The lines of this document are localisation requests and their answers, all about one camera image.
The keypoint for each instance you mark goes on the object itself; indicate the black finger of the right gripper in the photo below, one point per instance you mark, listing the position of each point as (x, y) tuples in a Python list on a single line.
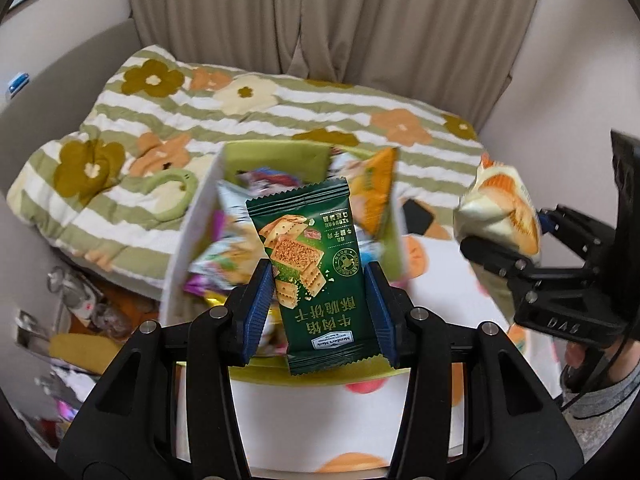
[(495, 266)]

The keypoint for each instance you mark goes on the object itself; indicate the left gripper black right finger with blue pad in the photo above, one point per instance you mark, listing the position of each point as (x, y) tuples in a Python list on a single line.
[(474, 408)]

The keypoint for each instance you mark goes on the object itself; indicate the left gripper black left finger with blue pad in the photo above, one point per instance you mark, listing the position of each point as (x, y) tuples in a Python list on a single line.
[(163, 409)]

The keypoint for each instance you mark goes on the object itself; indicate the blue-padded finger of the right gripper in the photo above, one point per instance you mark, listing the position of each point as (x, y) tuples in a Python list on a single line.
[(586, 237)]

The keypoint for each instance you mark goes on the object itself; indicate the cream bread snack packet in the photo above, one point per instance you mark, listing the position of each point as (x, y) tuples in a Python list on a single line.
[(498, 207)]

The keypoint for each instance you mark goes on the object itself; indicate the green white cardboard box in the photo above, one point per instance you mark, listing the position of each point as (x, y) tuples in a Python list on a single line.
[(207, 221)]

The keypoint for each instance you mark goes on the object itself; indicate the dark green cracker packet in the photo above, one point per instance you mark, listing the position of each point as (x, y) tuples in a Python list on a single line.
[(309, 236)]

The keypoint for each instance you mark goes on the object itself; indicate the grey sleeve forearm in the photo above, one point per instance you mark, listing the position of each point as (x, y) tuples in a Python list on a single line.
[(595, 416)]

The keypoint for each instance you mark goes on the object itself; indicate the person's right hand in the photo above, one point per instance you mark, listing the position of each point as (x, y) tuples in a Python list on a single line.
[(575, 355)]

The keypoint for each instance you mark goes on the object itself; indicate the black smartphone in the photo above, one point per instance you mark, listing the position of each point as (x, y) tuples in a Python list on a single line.
[(418, 218)]

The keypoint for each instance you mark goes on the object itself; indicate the white persimmon print cloth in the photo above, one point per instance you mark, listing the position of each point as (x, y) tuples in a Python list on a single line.
[(346, 418)]

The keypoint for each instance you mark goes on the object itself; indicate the green striped floral quilt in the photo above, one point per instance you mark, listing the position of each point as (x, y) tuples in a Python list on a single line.
[(82, 190)]

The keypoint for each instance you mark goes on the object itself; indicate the beige curtain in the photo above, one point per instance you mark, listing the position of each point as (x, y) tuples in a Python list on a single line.
[(457, 55)]

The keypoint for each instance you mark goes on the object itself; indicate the blue white small device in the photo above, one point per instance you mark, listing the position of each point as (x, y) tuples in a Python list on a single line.
[(16, 84)]

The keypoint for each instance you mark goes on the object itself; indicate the green plush ring toy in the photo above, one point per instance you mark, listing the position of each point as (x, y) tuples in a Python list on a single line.
[(172, 190)]

